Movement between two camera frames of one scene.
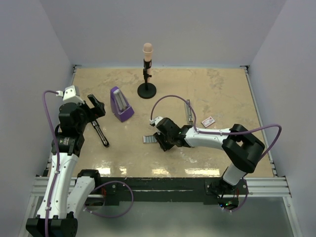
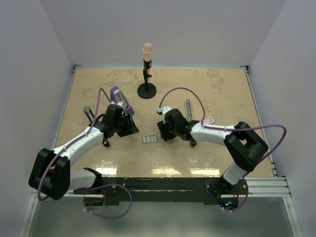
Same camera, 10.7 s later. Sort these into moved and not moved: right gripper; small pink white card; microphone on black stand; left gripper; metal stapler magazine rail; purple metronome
Moved: right gripper; left gripper
Not moved: purple metronome; microphone on black stand; metal stapler magazine rail; small pink white card
